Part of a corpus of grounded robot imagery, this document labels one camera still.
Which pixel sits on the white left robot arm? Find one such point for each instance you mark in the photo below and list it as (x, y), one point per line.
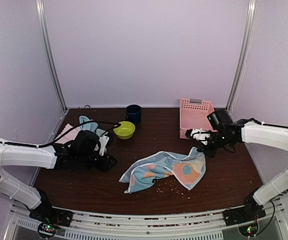
(52, 156)

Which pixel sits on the right aluminium frame post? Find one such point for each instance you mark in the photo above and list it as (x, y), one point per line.
(245, 46)

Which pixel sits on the left aluminium frame post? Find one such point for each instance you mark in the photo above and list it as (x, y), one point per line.
(49, 55)

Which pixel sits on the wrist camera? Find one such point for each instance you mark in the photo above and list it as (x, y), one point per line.
(104, 142)
(199, 135)

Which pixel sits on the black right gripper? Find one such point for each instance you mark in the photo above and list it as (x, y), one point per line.
(211, 153)

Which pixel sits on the pink towel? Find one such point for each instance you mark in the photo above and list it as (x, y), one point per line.
(65, 136)

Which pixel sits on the light blue towel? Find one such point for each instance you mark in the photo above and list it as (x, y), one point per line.
(87, 124)

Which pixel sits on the lime green bowl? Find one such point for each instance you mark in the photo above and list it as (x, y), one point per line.
(125, 130)

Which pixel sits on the dark blue mug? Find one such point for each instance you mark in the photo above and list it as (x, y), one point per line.
(134, 114)

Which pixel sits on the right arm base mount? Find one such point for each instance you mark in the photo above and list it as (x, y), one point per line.
(247, 223)

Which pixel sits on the aluminium frame post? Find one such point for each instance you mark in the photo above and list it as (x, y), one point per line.
(49, 55)
(245, 46)

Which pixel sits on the pink perforated plastic basket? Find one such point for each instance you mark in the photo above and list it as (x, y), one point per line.
(193, 115)

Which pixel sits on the mint green towel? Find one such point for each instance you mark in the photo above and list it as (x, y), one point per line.
(100, 132)

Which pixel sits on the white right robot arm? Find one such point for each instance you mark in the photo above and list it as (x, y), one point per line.
(267, 145)

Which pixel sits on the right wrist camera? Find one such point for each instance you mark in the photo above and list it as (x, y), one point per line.
(199, 135)

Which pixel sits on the aluminium front rail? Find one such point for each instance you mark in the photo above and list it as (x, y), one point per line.
(205, 225)

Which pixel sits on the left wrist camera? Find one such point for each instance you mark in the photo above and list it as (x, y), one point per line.
(104, 142)

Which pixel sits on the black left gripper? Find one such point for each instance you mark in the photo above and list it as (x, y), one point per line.
(105, 166)

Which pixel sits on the patterned blue pastel towel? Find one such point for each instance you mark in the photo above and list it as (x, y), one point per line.
(187, 169)

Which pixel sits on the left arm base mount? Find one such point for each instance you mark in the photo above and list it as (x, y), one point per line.
(50, 225)

